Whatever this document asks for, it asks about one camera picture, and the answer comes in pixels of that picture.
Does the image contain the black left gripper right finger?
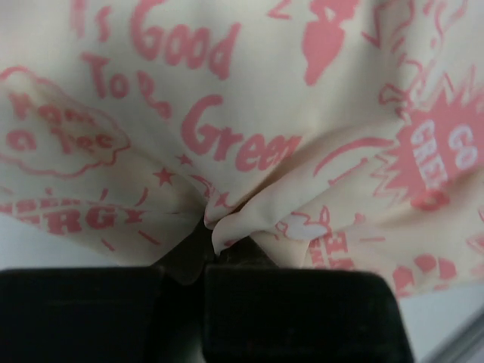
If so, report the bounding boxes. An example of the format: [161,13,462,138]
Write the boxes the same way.
[203,240,414,362]

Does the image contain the cream pink printed jacket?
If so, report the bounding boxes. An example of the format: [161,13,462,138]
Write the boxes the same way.
[1,1,483,296]

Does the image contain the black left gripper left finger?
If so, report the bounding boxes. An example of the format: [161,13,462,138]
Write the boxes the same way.
[1,225,206,362]

